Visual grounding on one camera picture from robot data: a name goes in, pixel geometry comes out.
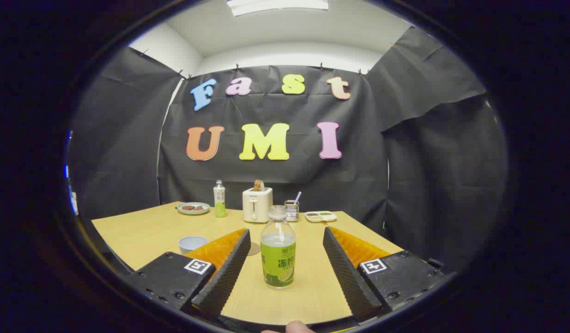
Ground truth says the cream toaster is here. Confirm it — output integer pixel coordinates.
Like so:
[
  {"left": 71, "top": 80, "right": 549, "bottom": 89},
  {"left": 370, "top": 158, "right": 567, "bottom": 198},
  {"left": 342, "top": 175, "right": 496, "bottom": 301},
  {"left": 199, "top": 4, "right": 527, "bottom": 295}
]
[{"left": 242, "top": 187, "right": 273, "bottom": 223}]

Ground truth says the green plate with food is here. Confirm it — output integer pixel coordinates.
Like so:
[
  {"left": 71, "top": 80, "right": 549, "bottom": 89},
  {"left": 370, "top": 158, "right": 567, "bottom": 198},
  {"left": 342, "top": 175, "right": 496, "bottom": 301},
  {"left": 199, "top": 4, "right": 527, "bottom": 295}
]
[{"left": 176, "top": 202, "right": 211, "bottom": 216}]

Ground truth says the divided food tray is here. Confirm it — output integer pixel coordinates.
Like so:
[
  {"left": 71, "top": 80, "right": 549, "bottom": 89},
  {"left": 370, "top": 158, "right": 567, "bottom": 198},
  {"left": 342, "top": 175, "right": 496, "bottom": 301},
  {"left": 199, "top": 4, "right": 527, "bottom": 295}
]
[{"left": 305, "top": 211, "right": 337, "bottom": 223}]

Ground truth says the slim green drink bottle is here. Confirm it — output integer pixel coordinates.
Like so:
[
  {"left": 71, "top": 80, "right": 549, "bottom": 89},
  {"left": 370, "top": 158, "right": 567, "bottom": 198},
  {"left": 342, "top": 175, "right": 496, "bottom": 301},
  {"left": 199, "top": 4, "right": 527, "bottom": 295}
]
[{"left": 213, "top": 180, "right": 227, "bottom": 218}]

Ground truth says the pale blue cup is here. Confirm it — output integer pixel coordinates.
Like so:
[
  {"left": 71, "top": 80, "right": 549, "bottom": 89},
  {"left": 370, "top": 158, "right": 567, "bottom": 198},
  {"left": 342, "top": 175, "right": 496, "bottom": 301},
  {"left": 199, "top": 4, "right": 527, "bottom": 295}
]
[{"left": 178, "top": 236, "right": 209, "bottom": 255}]

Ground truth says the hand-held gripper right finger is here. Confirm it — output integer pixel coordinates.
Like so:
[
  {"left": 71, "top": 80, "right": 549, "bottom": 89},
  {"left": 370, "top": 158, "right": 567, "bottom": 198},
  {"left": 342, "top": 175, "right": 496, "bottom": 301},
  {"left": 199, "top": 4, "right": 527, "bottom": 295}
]
[{"left": 323, "top": 226, "right": 447, "bottom": 323}]

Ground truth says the ceiling light panel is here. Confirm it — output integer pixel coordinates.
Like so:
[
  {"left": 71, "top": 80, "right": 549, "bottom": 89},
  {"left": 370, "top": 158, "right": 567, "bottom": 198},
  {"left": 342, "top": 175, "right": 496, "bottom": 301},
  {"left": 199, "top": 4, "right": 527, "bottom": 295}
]
[{"left": 227, "top": 0, "right": 329, "bottom": 17}]

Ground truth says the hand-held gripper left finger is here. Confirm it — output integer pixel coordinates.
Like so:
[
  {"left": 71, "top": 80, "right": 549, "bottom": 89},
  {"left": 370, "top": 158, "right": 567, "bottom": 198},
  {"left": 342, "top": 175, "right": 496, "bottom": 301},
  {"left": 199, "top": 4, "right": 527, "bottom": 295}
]
[{"left": 128, "top": 228, "right": 251, "bottom": 320}]

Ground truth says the green label juice bottle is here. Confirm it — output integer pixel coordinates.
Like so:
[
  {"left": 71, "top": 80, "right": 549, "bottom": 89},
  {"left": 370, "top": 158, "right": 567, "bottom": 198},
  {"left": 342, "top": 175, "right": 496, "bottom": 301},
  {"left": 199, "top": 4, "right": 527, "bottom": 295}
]
[{"left": 260, "top": 205, "right": 297, "bottom": 290}]

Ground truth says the wooden table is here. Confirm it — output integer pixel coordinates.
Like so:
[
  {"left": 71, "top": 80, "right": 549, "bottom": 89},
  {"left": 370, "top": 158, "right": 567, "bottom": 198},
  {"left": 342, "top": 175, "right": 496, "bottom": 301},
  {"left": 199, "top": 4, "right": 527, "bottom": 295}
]
[{"left": 92, "top": 201, "right": 404, "bottom": 326}]

